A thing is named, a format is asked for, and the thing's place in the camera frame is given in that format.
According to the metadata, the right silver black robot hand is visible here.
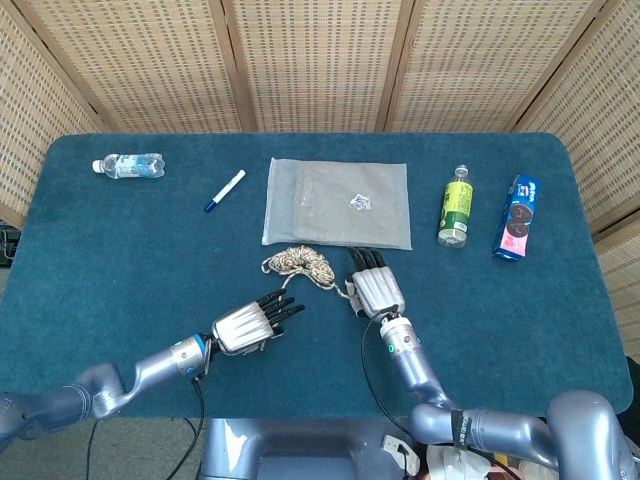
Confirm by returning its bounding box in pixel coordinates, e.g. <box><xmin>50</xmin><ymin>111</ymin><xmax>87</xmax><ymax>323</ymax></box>
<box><xmin>344</xmin><ymin>245</ymin><xmax>407</xmax><ymax>320</ymax></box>

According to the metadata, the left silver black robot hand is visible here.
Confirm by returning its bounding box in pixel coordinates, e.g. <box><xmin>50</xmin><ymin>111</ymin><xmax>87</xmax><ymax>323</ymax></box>
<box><xmin>210</xmin><ymin>288</ymin><xmax>306</xmax><ymax>357</ymax></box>

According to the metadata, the beige braided rope bundle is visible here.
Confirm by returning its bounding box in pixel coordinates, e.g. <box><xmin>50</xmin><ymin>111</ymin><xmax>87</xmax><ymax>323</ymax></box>
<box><xmin>259</xmin><ymin>244</ymin><xmax>357</xmax><ymax>302</ymax></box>

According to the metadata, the translucent zip bag with cloth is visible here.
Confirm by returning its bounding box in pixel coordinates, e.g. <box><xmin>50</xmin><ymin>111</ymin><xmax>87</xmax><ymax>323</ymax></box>
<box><xmin>261</xmin><ymin>157</ymin><xmax>414</xmax><ymax>251</ymax></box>

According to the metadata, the clear bottle green label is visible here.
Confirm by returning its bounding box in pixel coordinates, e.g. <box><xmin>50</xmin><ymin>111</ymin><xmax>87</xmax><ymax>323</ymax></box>
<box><xmin>437</xmin><ymin>164</ymin><xmax>475</xmax><ymax>249</ymax></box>

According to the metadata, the grey robot torso base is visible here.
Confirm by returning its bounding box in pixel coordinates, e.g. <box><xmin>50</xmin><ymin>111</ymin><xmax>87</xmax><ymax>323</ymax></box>
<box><xmin>199</xmin><ymin>418</ymin><xmax>431</xmax><ymax>480</ymax></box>

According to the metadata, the blue carpet table mat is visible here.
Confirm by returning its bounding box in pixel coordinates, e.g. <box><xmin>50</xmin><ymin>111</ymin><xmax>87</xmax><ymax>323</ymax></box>
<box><xmin>0</xmin><ymin>132</ymin><xmax>635</xmax><ymax>420</ymax></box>

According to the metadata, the white marker blue cap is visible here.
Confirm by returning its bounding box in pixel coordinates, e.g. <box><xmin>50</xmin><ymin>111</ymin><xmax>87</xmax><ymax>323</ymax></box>
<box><xmin>203</xmin><ymin>169</ymin><xmax>247</xmax><ymax>214</ymax></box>

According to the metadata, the blue cookie box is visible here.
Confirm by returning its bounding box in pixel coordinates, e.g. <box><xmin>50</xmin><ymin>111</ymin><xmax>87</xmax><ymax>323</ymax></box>
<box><xmin>491</xmin><ymin>174</ymin><xmax>544</xmax><ymax>260</ymax></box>

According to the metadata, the crumpled white cloth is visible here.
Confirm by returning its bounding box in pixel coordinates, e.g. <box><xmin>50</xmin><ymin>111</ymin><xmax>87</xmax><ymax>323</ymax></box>
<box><xmin>427</xmin><ymin>442</ymin><xmax>494</xmax><ymax>480</ymax></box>

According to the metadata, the clear water bottle blue label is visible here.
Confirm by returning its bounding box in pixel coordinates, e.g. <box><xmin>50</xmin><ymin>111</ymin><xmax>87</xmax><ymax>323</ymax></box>
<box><xmin>91</xmin><ymin>152</ymin><xmax>167</xmax><ymax>180</ymax></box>

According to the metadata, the woven folding screen panel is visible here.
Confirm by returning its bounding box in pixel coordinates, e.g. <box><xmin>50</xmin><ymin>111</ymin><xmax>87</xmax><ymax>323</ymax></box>
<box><xmin>0</xmin><ymin>4</ymin><xmax>109</xmax><ymax>231</ymax></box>
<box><xmin>509</xmin><ymin>9</ymin><xmax>640</xmax><ymax>361</ymax></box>
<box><xmin>377</xmin><ymin>0</ymin><xmax>619</xmax><ymax>134</ymax></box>
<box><xmin>222</xmin><ymin>0</ymin><xmax>416</xmax><ymax>134</ymax></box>
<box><xmin>12</xmin><ymin>0</ymin><xmax>259</xmax><ymax>135</ymax></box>

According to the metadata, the black equipment behind screen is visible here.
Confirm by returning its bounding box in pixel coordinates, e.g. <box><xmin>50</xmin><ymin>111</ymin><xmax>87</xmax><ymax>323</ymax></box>
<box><xmin>0</xmin><ymin>219</ymin><xmax>22</xmax><ymax>270</ymax></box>

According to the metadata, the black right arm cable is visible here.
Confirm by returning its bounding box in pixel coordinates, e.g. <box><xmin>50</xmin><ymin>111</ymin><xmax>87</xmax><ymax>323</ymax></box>
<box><xmin>359</xmin><ymin>315</ymin><xmax>414</xmax><ymax>436</ymax></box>

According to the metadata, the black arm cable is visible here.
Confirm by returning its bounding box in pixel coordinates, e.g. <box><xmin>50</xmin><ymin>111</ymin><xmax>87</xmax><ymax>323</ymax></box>
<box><xmin>167</xmin><ymin>372</ymin><xmax>207</xmax><ymax>480</ymax></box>
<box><xmin>359</xmin><ymin>315</ymin><xmax>414</xmax><ymax>436</ymax></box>

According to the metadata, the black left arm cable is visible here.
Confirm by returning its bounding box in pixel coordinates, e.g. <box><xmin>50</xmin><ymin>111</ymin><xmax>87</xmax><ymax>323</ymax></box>
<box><xmin>167</xmin><ymin>372</ymin><xmax>207</xmax><ymax>480</ymax></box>

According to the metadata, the black strap on arm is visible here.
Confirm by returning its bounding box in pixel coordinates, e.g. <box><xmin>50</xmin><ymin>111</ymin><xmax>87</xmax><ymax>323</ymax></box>
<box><xmin>448</xmin><ymin>408</ymin><xmax>467</xmax><ymax>447</ymax></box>

